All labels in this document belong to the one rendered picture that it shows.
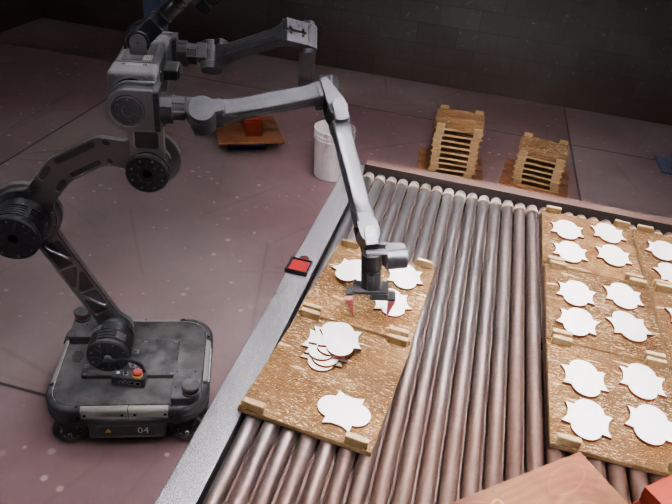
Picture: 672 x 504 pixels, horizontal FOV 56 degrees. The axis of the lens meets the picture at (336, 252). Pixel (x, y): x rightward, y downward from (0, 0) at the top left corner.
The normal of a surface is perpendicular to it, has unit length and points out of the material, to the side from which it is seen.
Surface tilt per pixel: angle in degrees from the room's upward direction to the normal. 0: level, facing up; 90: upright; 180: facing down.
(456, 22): 90
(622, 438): 0
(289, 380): 0
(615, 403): 0
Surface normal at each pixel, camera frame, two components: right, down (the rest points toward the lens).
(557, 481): 0.10, -0.83
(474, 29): -0.23, 0.52
